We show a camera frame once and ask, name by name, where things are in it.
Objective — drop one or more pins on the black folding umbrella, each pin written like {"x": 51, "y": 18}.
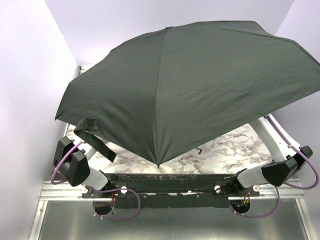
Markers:
{"x": 166, "y": 92}

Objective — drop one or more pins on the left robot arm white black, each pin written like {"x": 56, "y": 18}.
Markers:
{"x": 71, "y": 165}

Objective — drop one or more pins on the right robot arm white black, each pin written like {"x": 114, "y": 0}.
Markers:
{"x": 287, "y": 158}

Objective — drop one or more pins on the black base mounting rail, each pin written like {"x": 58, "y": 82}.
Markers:
{"x": 163, "y": 191}

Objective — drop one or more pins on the aluminium frame rail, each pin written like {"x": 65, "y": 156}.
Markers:
{"x": 50, "y": 192}

